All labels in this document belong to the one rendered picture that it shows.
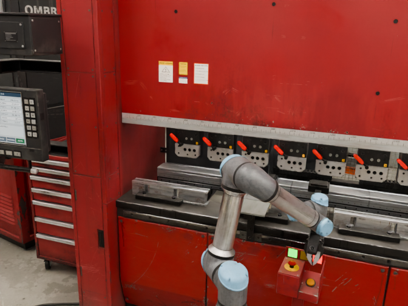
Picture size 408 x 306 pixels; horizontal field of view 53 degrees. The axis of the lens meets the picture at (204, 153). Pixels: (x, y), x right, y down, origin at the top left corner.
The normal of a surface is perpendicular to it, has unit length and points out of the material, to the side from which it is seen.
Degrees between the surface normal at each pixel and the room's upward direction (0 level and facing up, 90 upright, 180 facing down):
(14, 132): 90
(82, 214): 90
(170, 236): 90
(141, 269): 91
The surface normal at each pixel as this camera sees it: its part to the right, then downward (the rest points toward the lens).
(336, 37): -0.33, 0.27
